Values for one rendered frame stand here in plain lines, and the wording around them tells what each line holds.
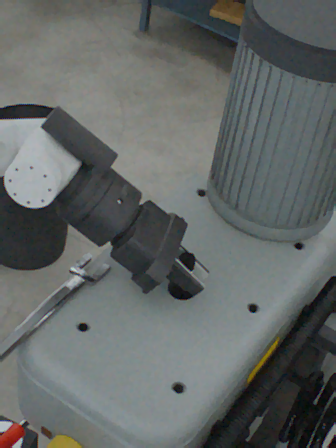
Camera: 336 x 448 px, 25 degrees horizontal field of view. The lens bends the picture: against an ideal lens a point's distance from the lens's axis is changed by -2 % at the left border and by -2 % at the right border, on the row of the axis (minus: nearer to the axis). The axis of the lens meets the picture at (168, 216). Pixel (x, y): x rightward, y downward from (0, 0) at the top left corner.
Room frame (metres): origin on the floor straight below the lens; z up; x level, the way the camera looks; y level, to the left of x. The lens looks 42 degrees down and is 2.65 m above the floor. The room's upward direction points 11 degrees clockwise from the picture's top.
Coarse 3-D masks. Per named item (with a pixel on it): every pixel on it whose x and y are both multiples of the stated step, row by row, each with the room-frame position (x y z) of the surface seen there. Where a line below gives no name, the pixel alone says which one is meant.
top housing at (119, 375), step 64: (192, 192) 0.91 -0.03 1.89; (256, 256) 0.79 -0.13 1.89; (320, 256) 0.82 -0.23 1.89; (64, 320) 0.62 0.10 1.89; (128, 320) 0.64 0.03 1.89; (192, 320) 0.66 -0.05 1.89; (256, 320) 0.67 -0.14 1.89; (64, 384) 0.53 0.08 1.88; (128, 384) 0.54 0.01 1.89; (192, 384) 0.56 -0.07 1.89
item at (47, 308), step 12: (84, 264) 0.71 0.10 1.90; (72, 276) 0.69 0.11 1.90; (84, 276) 0.69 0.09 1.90; (96, 276) 0.69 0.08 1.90; (60, 288) 0.66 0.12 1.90; (72, 288) 0.67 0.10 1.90; (48, 300) 0.64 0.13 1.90; (60, 300) 0.64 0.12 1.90; (36, 312) 0.61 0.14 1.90; (48, 312) 0.62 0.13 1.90; (24, 324) 0.59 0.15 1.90; (36, 324) 0.60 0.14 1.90; (12, 336) 0.57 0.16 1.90; (24, 336) 0.57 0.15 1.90; (0, 348) 0.55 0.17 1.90; (12, 348) 0.55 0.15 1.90; (0, 360) 0.53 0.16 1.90
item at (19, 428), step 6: (24, 420) 0.57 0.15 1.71; (12, 426) 0.56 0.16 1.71; (18, 426) 0.56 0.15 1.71; (24, 426) 0.57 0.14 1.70; (6, 432) 0.55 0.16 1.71; (12, 432) 0.55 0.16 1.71; (18, 432) 0.55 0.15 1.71; (0, 438) 0.54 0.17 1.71; (6, 438) 0.54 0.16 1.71; (12, 438) 0.54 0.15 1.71; (18, 438) 0.55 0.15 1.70; (0, 444) 0.53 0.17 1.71; (6, 444) 0.53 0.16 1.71; (12, 444) 0.54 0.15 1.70
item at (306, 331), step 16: (320, 304) 0.80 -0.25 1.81; (304, 320) 0.77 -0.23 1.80; (320, 320) 0.77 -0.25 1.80; (288, 336) 0.73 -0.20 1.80; (304, 336) 0.73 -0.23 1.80; (288, 352) 0.70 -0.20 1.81; (272, 368) 0.67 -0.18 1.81; (288, 368) 0.68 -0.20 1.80; (256, 384) 0.64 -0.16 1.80; (272, 384) 0.64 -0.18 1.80; (240, 400) 0.61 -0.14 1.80; (256, 400) 0.61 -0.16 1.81; (240, 416) 0.58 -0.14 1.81; (256, 416) 0.59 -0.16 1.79; (224, 432) 0.55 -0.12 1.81; (240, 432) 0.56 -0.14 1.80
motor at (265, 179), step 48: (288, 0) 0.95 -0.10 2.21; (240, 48) 0.90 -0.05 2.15; (288, 48) 0.84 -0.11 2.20; (240, 96) 0.88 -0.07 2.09; (288, 96) 0.83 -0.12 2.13; (240, 144) 0.86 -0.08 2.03; (288, 144) 0.83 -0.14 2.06; (240, 192) 0.85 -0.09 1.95; (288, 192) 0.83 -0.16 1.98; (288, 240) 0.83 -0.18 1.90
